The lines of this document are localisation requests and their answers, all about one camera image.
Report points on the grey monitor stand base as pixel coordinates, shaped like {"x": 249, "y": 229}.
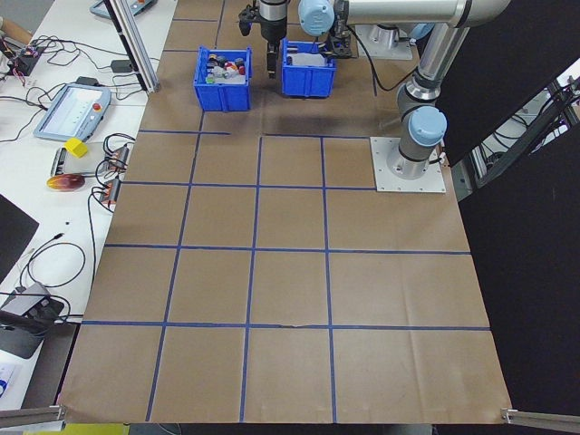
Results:
{"x": 18, "y": 340}

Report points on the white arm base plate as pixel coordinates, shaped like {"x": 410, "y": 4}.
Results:
{"x": 403, "y": 52}
{"x": 385, "y": 181}

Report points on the black monitor screen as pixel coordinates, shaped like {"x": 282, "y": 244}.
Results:
{"x": 13, "y": 235}

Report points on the small black box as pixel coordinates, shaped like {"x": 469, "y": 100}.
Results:
{"x": 86, "y": 81}

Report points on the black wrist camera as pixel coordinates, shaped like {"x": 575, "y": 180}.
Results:
{"x": 245, "y": 22}

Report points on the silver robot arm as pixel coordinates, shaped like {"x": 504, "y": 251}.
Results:
{"x": 383, "y": 36}
{"x": 426, "y": 131}

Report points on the blue bin of buttons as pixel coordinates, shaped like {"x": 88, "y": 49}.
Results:
{"x": 222, "y": 97}

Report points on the grey flat device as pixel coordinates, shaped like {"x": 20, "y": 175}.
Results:
{"x": 61, "y": 163}

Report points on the aluminium profile post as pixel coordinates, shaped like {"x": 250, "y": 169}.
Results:
{"x": 138, "y": 54}

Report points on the white bin liner sheet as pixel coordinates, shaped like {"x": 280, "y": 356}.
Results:
{"x": 303, "y": 60}

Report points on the black frame cover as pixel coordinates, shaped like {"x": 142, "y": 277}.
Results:
{"x": 521, "y": 294}

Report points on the blue grey teach pendant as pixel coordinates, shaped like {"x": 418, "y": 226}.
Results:
{"x": 97, "y": 6}
{"x": 68, "y": 113}

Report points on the red apple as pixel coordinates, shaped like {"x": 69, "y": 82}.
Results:
{"x": 65, "y": 182}

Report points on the black power adapter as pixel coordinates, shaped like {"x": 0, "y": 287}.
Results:
{"x": 121, "y": 67}

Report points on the black switch block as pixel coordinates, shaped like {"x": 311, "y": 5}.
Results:
{"x": 238, "y": 61}

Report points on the white printed box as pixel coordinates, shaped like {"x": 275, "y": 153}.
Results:
{"x": 8, "y": 380}

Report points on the blue bin with few parts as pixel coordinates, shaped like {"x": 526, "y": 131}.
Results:
{"x": 308, "y": 81}

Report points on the grey docking hub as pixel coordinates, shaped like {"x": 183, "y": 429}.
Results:
{"x": 22, "y": 301}

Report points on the metal V-shaped frame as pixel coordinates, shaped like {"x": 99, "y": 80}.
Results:
{"x": 478, "y": 165}

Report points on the white grey switch block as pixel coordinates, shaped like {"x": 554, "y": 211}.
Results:
{"x": 219, "y": 73}

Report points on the aluminium table rail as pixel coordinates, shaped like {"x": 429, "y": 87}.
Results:
{"x": 31, "y": 414}
{"x": 544, "y": 416}

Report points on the yellow block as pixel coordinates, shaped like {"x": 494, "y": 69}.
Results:
{"x": 76, "y": 148}

